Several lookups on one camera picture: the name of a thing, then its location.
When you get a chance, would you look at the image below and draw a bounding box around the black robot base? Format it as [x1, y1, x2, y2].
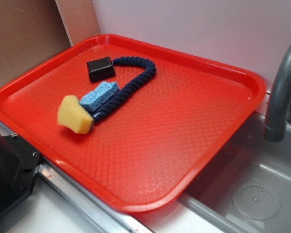
[0, 134, 42, 217]

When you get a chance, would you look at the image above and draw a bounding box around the black box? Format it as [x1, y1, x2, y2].
[86, 57, 115, 83]

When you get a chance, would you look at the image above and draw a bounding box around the red plastic tray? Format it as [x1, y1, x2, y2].
[0, 35, 266, 213]

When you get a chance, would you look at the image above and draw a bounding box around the blue sponge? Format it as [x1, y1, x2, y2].
[80, 81, 119, 112]

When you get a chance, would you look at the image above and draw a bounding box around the yellow sponge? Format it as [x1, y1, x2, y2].
[57, 95, 94, 134]

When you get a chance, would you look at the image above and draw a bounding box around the grey plastic sink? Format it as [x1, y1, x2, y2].
[179, 113, 291, 233]

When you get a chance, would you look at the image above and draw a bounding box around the grey faucet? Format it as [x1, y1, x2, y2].
[263, 45, 291, 142]

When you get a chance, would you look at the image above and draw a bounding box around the brown cardboard panel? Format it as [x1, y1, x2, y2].
[0, 0, 100, 87]

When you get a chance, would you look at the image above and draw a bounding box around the dark blue rope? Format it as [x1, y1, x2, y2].
[92, 56, 158, 124]

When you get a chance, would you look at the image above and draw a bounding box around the silver metal rail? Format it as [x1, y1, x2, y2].
[0, 114, 156, 233]

